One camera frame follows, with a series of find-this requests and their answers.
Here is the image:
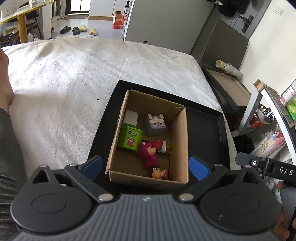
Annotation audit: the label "brown cardboard box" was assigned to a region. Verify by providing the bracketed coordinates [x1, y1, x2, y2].
[105, 90, 189, 189]

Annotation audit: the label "pink dinosaur costume figurine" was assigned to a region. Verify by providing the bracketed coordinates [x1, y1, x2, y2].
[138, 142, 159, 169]

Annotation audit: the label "white power adapter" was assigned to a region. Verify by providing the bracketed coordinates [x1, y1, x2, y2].
[122, 110, 138, 127]

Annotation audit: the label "blue cube bunny toy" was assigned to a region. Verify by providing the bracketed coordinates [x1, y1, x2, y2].
[145, 113, 166, 137]

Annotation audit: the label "person right hand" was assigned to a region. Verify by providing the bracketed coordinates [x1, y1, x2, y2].
[273, 212, 290, 240]

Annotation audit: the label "black shallow tray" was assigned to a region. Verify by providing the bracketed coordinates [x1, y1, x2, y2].
[89, 80, 230, 188]

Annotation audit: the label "white metal shelf rack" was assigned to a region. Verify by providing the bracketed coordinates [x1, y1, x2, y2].
[238, 78, 296, 167]

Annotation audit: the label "green monster toy box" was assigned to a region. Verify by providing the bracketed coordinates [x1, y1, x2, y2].
[117, 126, 144, 152]

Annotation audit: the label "person leg grey trousers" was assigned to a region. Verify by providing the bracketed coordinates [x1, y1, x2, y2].
[1, 109, 27, 240]

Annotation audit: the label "dark framed board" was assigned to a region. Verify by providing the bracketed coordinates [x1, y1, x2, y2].
[202, 67, 251, 114]

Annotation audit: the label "paper cup stack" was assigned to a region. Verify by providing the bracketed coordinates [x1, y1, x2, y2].
[215, 60, 243, 78]

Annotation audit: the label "person bare foot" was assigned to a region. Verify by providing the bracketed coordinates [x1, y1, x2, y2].
[0, 49, 15, 113]

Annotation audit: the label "beige slipper right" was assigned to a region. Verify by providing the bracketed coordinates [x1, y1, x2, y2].
[89, 29, 98, 36]

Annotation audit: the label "beige slipper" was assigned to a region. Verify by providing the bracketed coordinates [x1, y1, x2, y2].
[79, 25, 87, 32]
[89, 29, 98, 36]

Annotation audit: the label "black slipper right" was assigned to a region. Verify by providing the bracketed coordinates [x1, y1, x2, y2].
[72, 27, 80, 35]

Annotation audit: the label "black slipper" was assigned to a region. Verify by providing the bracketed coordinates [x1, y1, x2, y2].
[60, 26, 71, 34]
[72, 27, 80, 35]

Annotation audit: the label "beige slipper left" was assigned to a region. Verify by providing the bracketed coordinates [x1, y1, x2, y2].
[79, 25, 87, 32]

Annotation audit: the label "black slipper left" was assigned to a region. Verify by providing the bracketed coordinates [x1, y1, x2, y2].
[60, 26, 71, 34]

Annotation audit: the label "orange cardboard carton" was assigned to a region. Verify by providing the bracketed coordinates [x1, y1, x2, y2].
[112, 11, 126, 29]

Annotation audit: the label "wooden side table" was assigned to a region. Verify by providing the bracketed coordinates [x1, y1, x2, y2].
[1, 0, 53, 43]

